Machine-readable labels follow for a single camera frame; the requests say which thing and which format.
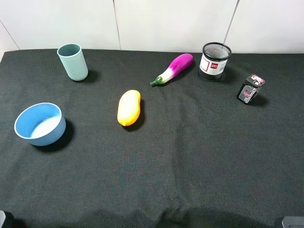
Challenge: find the yellow toy mango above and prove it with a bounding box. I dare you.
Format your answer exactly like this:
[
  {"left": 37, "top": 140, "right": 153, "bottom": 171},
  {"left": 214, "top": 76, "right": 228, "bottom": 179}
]
[{"left": 117, "top": 90, "right": 141, "bottom": 126}]

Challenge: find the black mesh pen holder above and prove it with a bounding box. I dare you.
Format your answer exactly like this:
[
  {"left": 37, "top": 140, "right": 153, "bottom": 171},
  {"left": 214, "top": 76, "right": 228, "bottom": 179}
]
[{"left": 198, "top": 42, "right": 232, "bottom": 82}]

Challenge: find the grey object bottom right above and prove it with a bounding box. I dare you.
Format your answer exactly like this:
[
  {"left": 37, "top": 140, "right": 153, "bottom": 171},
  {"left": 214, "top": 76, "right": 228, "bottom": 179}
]
[{"left": 282, "top": 216, "right": 304, "bottom": 228}]

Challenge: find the blue bowl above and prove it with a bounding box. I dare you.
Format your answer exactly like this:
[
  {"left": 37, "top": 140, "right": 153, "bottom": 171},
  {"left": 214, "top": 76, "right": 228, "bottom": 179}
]
[{"left": 14, "top": 103, "right": 66, "bottom": 146}]

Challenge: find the small black clip box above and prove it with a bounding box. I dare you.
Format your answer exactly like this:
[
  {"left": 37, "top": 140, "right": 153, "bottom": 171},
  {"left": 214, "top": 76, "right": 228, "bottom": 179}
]
[{"left": 237, "top": 74, "right": 266, "bottom": 104}]

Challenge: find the light teal plastic cup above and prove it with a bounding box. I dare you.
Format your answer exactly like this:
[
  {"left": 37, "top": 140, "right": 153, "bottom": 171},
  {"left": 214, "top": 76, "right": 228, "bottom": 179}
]
[{"left": 57, "top": 43, "right": 88, "bottom": 81}]

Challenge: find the purple toy eggplant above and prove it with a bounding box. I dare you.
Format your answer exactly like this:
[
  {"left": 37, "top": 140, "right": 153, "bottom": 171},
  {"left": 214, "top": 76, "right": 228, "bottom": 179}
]
[{"left": 150, "top": 53, "right": 194, "bottom": 86}]

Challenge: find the black tablecloth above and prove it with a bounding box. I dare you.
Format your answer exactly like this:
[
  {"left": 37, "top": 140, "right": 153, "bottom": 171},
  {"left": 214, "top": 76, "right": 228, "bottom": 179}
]
[{"left": 0, "top": 49, "right": 304, "bottom": 228}]

